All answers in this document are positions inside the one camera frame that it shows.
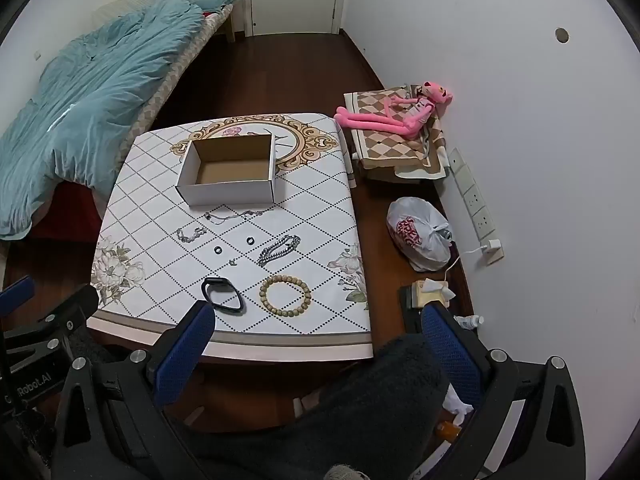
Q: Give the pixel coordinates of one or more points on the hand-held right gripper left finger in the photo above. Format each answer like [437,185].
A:
[185,350]

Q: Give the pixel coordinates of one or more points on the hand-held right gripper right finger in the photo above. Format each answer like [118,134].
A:
[450,350]

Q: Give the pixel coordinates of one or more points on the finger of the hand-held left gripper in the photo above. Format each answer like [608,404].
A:
[17,294]
[65,310]

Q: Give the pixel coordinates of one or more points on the black wristband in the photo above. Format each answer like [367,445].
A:
[225,308]

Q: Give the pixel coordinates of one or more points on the cardboard box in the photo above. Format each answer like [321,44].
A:
[225,192]

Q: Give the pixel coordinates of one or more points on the small white bottle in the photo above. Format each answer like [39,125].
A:
[467,321]

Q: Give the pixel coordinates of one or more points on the crumpled white tissue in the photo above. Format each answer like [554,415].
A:
[457,402]

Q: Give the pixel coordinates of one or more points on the wooden tissue box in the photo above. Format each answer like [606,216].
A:
[425,297]

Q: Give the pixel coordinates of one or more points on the small orange bottle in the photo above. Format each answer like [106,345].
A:
[447,431]

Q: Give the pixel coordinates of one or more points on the white charger plug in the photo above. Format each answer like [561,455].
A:
[492,245]

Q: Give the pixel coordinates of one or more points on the white plastic bag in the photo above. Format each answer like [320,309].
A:
[415,230]

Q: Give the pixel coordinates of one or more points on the blue duvet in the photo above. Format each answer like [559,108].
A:
[90,100]

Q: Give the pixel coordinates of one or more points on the folded brown checkered blanket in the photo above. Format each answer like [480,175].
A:
[385,150]

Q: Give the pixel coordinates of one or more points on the pink plush toy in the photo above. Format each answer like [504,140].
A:
[400,122]

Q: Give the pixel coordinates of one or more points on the bed with checkered sheet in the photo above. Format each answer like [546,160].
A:
[160,90]

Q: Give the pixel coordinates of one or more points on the white wall socket strip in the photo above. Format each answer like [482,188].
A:
[472,195]

